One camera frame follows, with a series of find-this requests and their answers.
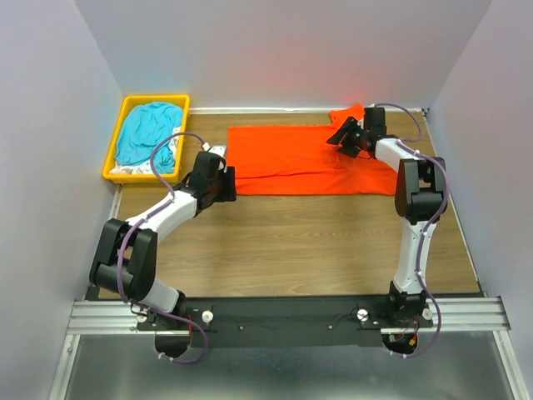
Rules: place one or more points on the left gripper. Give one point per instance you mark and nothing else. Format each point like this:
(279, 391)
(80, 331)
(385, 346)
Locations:
(227, 183)

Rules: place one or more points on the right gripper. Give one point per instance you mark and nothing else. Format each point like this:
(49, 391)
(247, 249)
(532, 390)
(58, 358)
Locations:
(347, 136)

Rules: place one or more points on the orange t shirt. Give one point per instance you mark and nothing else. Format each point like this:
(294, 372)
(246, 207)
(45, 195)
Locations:
(297, 160)

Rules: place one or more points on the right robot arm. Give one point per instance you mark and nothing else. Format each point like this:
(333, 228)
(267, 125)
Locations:
(422, 194)

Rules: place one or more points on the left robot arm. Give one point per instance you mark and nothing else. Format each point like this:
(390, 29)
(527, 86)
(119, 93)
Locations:
(126, 257)

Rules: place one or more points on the white t shirt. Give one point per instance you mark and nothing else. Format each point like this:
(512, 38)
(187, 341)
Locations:
(135, 147)

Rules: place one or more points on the light blue t shirt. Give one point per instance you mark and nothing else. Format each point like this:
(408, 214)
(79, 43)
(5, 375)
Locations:
(153, 115)

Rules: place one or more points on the yellow plastic bin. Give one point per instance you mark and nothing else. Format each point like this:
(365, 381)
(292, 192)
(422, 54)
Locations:
(129, 102)

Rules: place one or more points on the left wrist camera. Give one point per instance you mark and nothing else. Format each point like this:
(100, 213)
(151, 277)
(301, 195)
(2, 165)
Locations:
(219, 150)

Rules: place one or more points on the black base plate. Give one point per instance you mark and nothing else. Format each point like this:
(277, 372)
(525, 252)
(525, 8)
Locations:
(285, 322)

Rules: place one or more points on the aluminium frame rail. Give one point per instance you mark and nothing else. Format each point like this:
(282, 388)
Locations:
(294, 247)

